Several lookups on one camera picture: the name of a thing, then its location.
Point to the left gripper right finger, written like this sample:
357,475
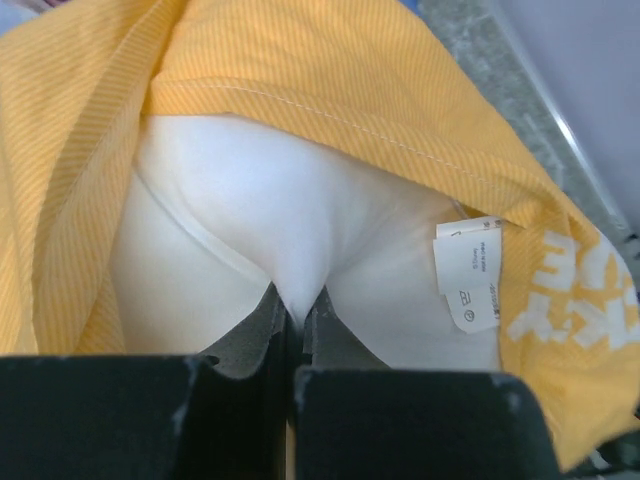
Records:
356,418

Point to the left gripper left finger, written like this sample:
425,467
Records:
218,414

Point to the white pillow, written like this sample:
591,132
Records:
222,207

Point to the yellow Mickey Mouse pillowcase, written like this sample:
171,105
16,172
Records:
365,77

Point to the white care label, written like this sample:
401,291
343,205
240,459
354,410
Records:
468,255

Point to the aluminium right side rail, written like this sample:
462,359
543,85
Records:
578,176

